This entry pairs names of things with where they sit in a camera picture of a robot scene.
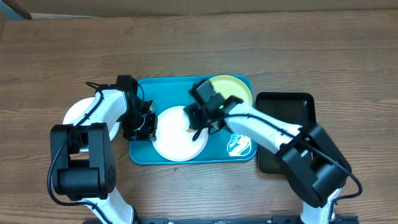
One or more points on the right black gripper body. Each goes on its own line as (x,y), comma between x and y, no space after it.
(201,119)

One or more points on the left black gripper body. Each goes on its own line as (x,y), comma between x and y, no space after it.
(137,127)

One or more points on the white plate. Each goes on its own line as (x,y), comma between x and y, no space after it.
(78,108)
(174,137)

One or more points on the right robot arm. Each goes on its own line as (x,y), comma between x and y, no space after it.
(315,168)

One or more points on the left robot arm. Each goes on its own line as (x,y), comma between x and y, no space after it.
(83,168)

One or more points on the teal plastic tray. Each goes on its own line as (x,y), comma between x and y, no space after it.
(167,92)

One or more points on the black rectangular tray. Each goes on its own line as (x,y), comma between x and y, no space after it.
(295,108)

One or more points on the green rimmed plate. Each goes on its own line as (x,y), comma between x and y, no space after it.
(228,85)

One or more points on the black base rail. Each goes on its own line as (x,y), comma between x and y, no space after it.
(278,219)

